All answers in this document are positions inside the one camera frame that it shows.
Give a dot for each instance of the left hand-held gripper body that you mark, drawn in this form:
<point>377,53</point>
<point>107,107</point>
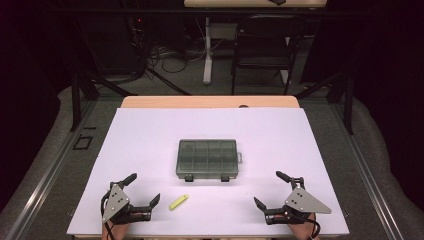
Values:
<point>115,200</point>

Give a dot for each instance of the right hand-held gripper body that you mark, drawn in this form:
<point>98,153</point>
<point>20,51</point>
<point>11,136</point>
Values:
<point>301,201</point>

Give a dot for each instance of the grey transparent compartment box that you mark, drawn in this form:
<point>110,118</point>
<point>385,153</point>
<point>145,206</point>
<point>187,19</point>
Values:
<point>206,158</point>

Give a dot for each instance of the person's right hand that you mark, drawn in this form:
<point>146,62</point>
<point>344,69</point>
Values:
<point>300,230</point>

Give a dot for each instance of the person's left hand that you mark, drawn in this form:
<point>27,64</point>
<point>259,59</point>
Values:
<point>115,231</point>

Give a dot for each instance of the small yellow stick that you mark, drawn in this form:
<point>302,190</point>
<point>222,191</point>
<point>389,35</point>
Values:
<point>179,202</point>

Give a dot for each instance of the white table mat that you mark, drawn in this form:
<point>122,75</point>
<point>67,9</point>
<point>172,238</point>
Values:
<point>150,133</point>

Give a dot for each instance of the dark round table grommet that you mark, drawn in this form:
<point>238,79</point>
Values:
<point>243,106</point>

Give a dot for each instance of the black metal stand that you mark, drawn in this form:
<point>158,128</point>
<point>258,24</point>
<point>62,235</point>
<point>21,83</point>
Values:
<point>349,106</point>
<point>76,100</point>

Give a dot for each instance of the black folding chair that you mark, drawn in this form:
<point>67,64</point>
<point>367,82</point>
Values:
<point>260,63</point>

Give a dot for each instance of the white desk leg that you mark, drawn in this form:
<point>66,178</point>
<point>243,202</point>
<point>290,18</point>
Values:
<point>207,60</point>

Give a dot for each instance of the dark equipment rack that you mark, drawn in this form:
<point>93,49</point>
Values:
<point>136,30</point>

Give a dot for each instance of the aluminium floor rail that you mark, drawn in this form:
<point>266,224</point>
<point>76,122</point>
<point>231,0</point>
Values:
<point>43,181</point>
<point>370,181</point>

